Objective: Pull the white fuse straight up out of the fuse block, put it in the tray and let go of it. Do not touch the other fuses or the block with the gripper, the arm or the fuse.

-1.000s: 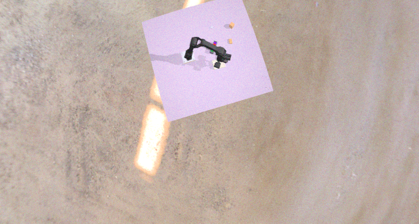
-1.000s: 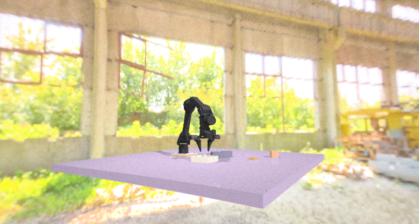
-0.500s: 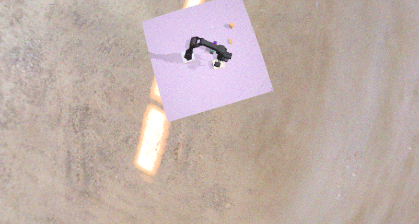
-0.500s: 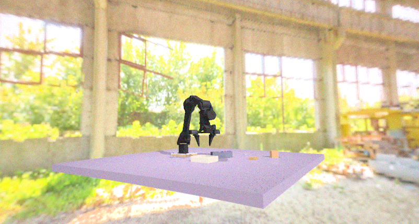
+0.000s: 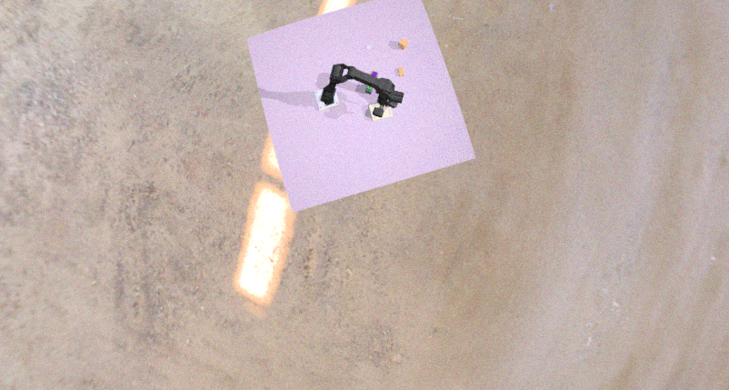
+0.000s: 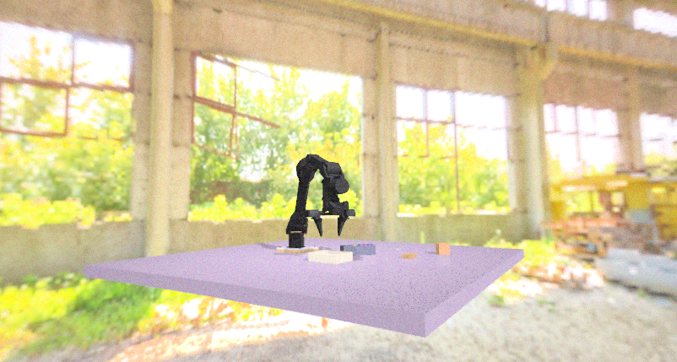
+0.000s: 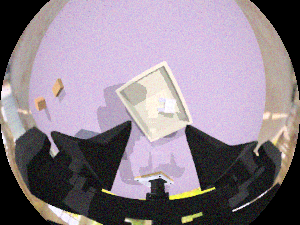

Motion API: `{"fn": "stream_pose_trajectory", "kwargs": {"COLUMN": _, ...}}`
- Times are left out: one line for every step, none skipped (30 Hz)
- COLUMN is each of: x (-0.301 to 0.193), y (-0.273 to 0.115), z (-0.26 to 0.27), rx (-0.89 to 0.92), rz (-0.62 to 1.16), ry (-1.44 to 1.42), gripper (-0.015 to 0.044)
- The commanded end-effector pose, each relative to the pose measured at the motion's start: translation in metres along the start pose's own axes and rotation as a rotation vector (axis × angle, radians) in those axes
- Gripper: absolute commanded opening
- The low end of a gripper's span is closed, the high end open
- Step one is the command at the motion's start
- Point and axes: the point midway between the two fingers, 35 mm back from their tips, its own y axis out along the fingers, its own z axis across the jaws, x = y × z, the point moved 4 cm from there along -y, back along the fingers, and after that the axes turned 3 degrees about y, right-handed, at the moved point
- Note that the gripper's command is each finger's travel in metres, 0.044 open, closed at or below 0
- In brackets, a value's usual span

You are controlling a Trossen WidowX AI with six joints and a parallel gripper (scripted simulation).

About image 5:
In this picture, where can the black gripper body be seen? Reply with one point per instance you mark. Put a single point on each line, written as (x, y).
(378, 111)

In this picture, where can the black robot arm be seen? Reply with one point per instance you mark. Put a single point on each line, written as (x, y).
(384, 87)

